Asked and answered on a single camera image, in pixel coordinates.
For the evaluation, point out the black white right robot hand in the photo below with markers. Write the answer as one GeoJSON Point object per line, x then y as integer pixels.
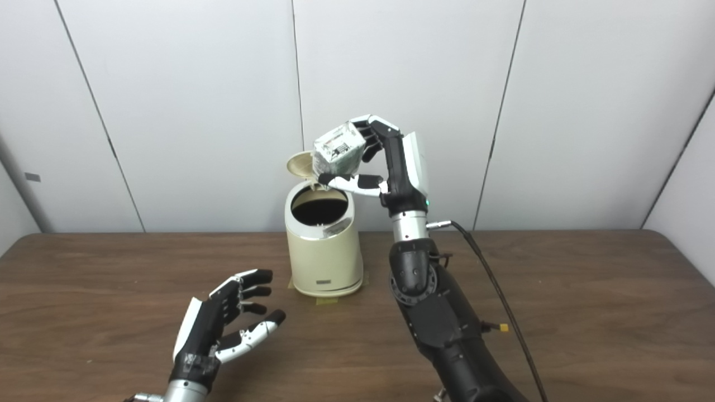
{"type": "Point", "coordinates": [405, 178]}

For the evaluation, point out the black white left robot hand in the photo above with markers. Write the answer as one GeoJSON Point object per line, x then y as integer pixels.
{"type": "Point", "coordinates": [198, 335]}

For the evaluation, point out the white green milk carton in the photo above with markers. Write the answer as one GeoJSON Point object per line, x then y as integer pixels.
{"type": "Point", "coordinates": [338, 151]}

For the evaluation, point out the cream round bin lid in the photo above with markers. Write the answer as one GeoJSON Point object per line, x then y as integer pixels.
{"type": "Point", "coordinates": [299, 164]}

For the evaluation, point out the cream-colored cylindrical bin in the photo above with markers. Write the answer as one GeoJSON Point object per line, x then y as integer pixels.
{"type": "Point", "coordinates": [324, 262]}

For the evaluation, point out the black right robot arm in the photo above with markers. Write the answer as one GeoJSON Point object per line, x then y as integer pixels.
{"type": "Point", "coordinates": [441, 329]}

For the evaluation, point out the small grey wall tag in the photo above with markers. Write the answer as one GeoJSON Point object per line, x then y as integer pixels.
{"type": "Point", "coordinates": [32, 177]}

